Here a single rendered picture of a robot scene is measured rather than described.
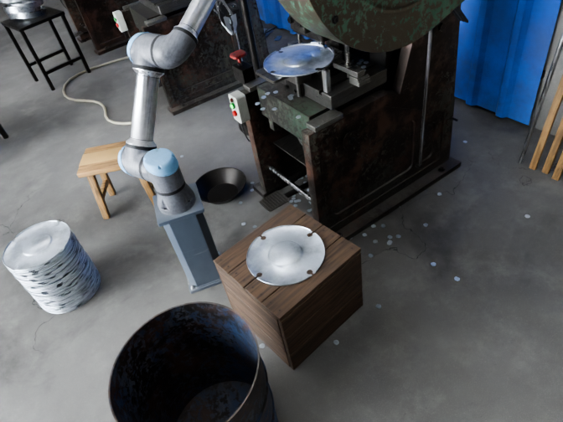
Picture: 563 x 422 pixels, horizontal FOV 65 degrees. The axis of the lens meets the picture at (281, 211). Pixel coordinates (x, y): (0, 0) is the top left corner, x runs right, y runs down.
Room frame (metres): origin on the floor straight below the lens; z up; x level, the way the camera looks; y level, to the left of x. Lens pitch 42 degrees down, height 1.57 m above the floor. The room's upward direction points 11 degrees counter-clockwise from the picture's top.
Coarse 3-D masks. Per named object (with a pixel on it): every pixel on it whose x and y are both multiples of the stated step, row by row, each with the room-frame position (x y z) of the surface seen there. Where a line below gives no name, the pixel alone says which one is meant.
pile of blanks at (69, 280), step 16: (64, 256) 1.40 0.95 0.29; (80, 256) 1.47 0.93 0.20; (16, 272) 1.34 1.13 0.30; (32, 272) 1.33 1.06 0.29; (48, 272) 1.34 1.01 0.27; (64, 272) 1.37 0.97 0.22; (80, 272) 1.42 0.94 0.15; (96, 272) 1.51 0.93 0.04; (32, 288) 1.34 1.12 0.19; (48, 288) 1.33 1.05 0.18; (64, 288) 1.35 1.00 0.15; (80, 288) 1.38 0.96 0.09; (96, 288) 1.44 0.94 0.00; (48, 304) 1.34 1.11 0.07; (64, 304) 1.34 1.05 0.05; (80, 304) 1.35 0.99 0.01
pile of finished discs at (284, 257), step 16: (256, 240) 1.20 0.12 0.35; (272, 240) 1.18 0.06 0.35; (288, 240) 1.16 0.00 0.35; (304, 240) 1.15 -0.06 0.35; (320, 240) 1.13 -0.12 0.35; (256, 256) 1.11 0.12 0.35; (272, 256) 1.09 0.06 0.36; (288, 256) 1.08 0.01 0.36; (304, 256) 1.07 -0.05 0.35; (320, 256) 1.05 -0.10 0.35; (256, 272) 1.04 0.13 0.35; (272, 272) 1.02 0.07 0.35; (288, 272) 1.01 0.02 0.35; (304, 272) 1.00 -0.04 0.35
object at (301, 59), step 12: (288, 48) 1.88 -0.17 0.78; (300, 48) 1.85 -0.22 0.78; (312, 48) 1.83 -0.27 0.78; (264, 60) 1.79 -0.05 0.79; (276, 60) 1.77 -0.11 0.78; (288, 60) 1.74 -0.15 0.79; (300, 60) 1.72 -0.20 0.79; (312, 60) 1.70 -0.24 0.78; (324, 60) 1.69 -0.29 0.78; (276, 72) 1.67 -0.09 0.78; (288, 72) 1.65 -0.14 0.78; (300, 72) 1.63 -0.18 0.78; (312, 72) 1.60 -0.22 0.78
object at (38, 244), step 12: (36, 228) 1.59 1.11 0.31; (48, 228) 1.57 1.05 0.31; (60, 228) 1.56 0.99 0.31; (24, 240) 1.52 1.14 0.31; (36, 240) 1.50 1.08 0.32; (48, 240) 1.48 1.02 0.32; (60, 240) 1.47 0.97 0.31; (12, 252) 1.46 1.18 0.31; (24, 252) 1.44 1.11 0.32; (36, 252) 1.42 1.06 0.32; (48, 252) 1.41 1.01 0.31; (12, 264) 1.38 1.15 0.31; (24, 264) 1.37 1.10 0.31; (36, 264) 1.35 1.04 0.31
